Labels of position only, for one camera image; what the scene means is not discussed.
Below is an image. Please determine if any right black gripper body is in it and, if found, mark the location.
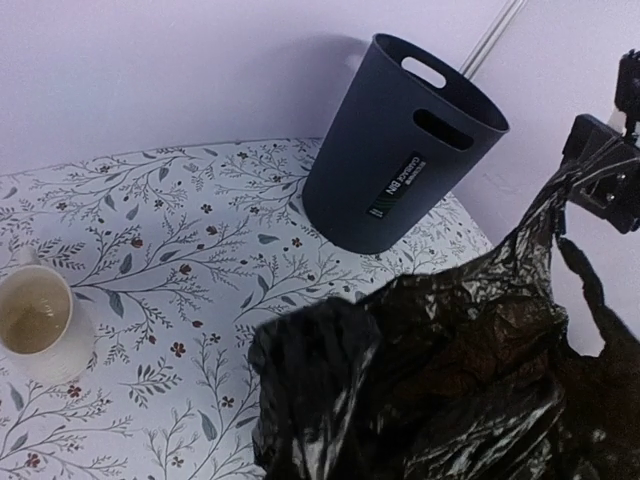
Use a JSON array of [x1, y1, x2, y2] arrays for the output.
[[561, 114, 639, 234]]

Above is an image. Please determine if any dark grey trash bin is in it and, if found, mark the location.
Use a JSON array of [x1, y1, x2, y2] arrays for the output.
[[302, 33, 509, 254]]

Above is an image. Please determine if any black plastic trash bag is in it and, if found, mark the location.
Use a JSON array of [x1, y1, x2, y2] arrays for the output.
[[248, 160, 639, 479]]

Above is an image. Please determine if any floral patterned table mat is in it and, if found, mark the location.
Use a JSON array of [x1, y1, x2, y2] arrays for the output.
[[1, 138, 490, 479]]

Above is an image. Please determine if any cream ceramic cup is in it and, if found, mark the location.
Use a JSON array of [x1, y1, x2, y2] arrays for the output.
[[1, 247, 94, 385]]

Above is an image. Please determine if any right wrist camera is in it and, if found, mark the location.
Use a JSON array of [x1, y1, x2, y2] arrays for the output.
[[608, 49, 639, 145]]

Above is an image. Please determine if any right aluminium frame post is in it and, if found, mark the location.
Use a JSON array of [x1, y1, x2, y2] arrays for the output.
[[459, 0, 528, 80]]

